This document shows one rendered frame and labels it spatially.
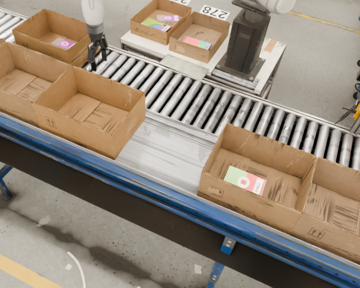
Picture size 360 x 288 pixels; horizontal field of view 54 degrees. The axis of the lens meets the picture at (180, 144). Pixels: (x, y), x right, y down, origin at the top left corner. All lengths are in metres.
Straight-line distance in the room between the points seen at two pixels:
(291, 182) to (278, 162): 0.11
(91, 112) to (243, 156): 0.75
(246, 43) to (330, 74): 1.87
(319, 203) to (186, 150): 0.61
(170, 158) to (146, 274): 0.91
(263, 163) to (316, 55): 2.62
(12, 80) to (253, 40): 1.32
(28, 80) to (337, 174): 1.54
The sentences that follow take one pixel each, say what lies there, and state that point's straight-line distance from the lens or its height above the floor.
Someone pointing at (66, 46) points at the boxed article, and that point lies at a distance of 2.41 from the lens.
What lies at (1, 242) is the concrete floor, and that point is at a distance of 2.49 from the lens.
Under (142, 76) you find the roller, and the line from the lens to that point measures 2.17.
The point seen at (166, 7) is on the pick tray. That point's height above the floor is 0.79.
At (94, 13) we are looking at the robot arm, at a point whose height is 1.19.
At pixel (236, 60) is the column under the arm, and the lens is 2.24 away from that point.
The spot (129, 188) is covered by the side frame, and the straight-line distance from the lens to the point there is 1.58.
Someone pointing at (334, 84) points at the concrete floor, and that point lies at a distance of 3.78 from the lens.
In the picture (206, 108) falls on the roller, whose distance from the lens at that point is 1.99.
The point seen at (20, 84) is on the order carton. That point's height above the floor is 0.89.
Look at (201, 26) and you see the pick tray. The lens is 2.65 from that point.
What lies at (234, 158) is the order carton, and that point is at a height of 0.89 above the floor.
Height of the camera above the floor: 2.11
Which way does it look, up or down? 50 degrees down
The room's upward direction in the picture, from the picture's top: 7 degrees clockwise
